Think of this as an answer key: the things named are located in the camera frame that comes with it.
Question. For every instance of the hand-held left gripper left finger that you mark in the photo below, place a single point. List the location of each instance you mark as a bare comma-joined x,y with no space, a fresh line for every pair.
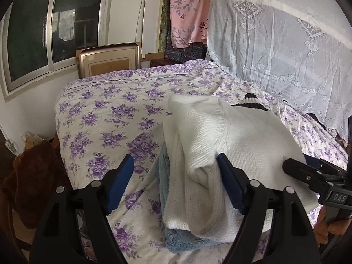
121,181

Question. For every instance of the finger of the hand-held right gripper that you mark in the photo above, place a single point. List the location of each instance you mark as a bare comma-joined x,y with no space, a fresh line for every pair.
321,165
302,172

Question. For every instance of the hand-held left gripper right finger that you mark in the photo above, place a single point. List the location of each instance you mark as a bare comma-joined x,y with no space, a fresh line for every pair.
231,183

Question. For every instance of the white V-neck sweater navy trim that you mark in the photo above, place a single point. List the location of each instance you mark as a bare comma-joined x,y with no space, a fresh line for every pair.
247,137

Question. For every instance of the person's right hand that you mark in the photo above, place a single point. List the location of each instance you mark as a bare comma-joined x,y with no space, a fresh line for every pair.
335,229

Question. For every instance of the purple floral bedsheet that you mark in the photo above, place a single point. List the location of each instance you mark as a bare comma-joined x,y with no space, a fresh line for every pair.
110,110

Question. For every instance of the light blue garment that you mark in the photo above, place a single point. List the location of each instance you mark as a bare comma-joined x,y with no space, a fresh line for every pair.
178,242

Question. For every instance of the brown plush cloth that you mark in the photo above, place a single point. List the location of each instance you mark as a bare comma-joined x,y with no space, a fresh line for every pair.
33,176

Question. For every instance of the pale plastic bag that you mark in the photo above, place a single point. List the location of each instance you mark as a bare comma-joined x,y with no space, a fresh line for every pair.
31,140

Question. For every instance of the white lace cover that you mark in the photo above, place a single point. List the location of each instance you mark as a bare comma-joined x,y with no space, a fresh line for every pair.
275,60

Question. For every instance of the wooden framed board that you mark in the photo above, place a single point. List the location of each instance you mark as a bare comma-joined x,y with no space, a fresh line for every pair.
110,63

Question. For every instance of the dark embroidered cloth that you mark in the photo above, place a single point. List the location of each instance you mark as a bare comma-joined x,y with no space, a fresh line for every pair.
184,53

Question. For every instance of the pink floral cloth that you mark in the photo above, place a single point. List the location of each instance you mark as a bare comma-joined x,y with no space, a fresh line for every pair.
187,11

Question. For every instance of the aluminium frame window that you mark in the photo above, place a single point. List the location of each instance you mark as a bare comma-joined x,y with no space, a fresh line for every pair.
30,33

